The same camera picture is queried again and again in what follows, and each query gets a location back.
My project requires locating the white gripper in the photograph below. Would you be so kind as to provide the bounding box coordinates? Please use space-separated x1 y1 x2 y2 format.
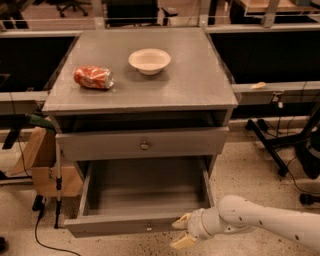
170 207 219 249

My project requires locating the grey drawer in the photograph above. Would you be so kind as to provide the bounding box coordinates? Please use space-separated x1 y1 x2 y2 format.
64 156 214 237
56 127 229 161

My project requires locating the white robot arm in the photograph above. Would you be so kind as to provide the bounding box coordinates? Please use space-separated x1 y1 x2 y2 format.
170 195 320 251

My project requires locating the grey top drawer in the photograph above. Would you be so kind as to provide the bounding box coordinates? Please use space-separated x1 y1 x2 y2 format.
56 127 229 161

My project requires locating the grey wooden drawer cabinet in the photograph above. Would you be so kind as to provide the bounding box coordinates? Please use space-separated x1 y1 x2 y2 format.
43 27 237 171

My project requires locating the black caster wheel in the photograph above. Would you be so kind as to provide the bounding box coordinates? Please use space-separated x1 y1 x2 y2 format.
299 194 320 205

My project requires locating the black stand base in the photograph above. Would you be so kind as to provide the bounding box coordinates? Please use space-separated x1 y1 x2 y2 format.
246 103 320 179

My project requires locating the metal tripod leg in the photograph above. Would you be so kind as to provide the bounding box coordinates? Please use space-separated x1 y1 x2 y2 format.
54 141 62 229

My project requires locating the small beige scrap on ledge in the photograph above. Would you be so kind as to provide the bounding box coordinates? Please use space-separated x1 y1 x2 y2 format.
250 82 266 90

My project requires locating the brown cardboard box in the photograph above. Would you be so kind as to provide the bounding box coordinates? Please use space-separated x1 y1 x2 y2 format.
9 127 83 197

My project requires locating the white bowl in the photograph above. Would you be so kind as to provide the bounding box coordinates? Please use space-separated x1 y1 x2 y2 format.
128 48 171 75

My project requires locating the crushed orange soda can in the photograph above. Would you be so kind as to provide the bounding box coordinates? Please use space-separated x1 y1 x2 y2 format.
73 65 114 90

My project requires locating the black office chair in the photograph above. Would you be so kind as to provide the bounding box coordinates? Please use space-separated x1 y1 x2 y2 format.
56 0 88 18

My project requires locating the black floor cable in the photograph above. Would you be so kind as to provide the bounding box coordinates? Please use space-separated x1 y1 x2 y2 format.
34 206 82 256

